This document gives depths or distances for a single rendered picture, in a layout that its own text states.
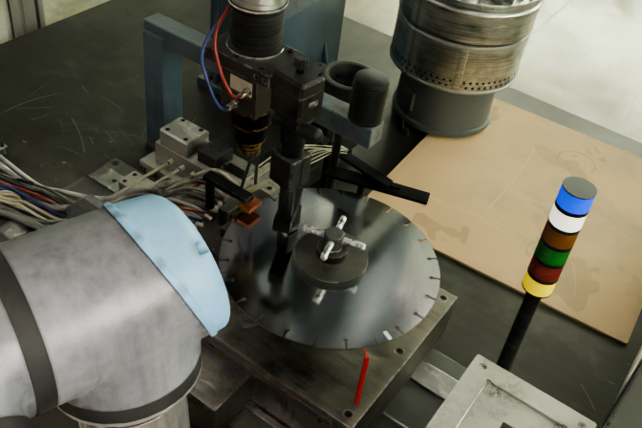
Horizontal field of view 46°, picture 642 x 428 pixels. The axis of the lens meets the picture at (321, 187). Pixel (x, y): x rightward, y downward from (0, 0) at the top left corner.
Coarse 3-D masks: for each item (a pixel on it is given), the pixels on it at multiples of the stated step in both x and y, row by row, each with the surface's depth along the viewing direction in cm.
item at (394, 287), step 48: (336, 192) 125; (240, 240) 113; (288, 240) 115; (384, 240) 117; (240, 288) 106; (288, 288) 107; (336, 288) 108; (384, 288) 109; (432, 288) 110; (288, 336) 100; (336, 336) 101; (384, 336) 102
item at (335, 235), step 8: (344, 216) 113; (344, 224) 112; (312, 232) 110; (320, 232) 110; (328, 232) 109; (336, 232) 109; (328, 240) 108; (336, 240) 108; (344, 240) 109; (352, 240) 109; (328, 248) 107; (336, 248) 109; (360, 248) 108; (320, 256) 106
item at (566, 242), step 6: (546, 222) 103; (546, 228) 103; (552, 228) 101; (546, 234) 103; (552, 234) 102; (558, 234) 101; (564, 234) 100; (570, 234) 101; (576, 234) 101; (546, 240) 103; (552, 240) 102; (558, 240) 101; (564, 240) 101; (570, 240) 101; (552, 246) 102; (558, 246) 102; (564, 246) 102; (570, 246) 103
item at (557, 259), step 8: (536, 248) 106; (544, 248) 104; (552, 248) 103; (536, 256) 105; (544, 256) 104; (552, 256) 103; (560, 256) 103; (544, 264) 105; (552, 264) 104; (560, 264) 104
